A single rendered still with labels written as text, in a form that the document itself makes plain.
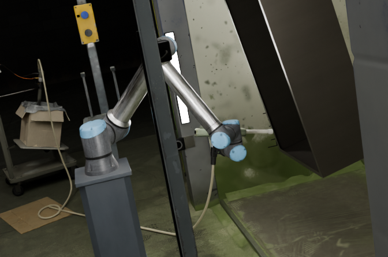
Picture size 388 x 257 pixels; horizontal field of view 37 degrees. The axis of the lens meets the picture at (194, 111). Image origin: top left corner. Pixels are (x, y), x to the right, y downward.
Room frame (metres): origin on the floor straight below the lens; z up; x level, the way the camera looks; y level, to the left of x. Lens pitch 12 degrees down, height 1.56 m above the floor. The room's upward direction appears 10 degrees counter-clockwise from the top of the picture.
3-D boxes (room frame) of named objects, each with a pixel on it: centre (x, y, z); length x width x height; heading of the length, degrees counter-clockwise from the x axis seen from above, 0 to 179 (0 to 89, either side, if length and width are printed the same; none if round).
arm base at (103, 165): (3.12, 0.57, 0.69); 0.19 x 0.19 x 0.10
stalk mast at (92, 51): (4.01, 0.62, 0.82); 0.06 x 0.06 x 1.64; 10
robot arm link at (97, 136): (3.13, 0.56, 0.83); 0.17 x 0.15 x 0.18; 154
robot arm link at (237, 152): (2.96, -0.18, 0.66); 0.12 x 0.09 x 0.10; 17
